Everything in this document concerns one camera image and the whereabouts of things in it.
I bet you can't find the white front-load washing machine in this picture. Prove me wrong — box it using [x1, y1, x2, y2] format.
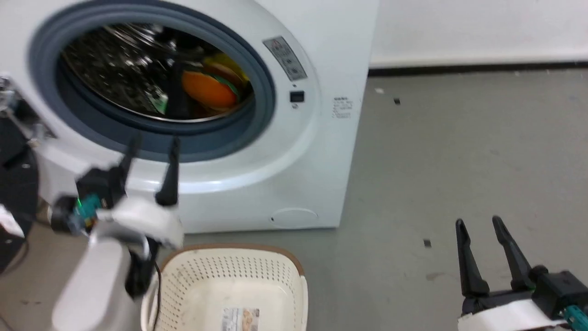
[0, 0, 380, 235]

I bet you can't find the orange and yellow clothing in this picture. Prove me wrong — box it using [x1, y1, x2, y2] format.
[181, 52, 252, 112]

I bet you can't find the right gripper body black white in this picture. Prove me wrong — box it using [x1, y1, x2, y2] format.
[458, 265, 588, 331]

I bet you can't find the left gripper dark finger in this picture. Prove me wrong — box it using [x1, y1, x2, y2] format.
[154, 136, 181, 207]
[116, 132, 142, 185]

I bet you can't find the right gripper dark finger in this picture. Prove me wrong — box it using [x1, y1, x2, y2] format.
[492, 215, 539, 291]
[455, 218, 491, 297]

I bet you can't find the grey warning sticker on washer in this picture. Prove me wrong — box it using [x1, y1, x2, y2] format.
[263, 36, 308, 82]

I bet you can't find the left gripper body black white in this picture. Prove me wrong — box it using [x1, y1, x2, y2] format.
[50, 167, 185, 250]

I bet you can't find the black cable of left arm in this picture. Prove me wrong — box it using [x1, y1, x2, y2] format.
[125, 235, 163, 331]

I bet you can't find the printed label in basket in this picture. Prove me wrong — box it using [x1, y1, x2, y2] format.
[222, 307, 260, 331]

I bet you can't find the cream perforated laundry basket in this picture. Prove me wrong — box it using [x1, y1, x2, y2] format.
[140, 244, 308, 331]

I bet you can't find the black round washing machine door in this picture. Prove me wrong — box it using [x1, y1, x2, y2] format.
[0, 76, 41, 276]

